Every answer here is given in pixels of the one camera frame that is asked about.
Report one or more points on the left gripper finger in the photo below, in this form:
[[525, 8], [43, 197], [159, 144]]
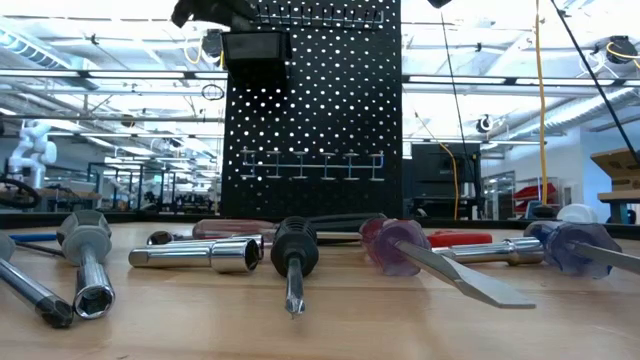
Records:
[[244, 15]]

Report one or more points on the slim red clear screwdriver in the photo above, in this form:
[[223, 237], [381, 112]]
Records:
[[225, 228]]

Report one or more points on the large red clear screwdriver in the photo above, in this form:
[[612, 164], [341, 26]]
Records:
[[400, 247]]

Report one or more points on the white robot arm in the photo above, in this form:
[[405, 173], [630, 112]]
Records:
[[30, 150]]

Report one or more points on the black peg board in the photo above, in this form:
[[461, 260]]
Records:
[[340, 100]]

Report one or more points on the black cabinet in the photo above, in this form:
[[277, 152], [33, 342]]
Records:
[[440, 175]]

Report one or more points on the dark framed workstations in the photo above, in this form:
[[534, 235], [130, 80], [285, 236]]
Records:
[[150, 195]]

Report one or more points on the red storage bins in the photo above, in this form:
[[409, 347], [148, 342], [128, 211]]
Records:
[[535, 192]]

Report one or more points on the red stubby screwdriver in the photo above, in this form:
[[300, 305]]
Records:
[[460, 238]]

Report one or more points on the cardboard box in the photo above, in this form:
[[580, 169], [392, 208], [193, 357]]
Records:
[[617, 165]]

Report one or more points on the white round bin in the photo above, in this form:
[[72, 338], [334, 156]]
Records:
[[577, 214]]

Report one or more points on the wooden workbench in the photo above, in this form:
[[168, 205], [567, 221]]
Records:
[[620, 196]]

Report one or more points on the chrome prong tool rail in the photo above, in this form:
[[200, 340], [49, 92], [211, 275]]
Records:
[[325, 20]]

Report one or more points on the chrome loop tool rail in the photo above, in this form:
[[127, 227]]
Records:
[[312, 166]]

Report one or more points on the black aluminium table frame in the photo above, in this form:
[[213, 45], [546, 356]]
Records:
[[30, 219]]

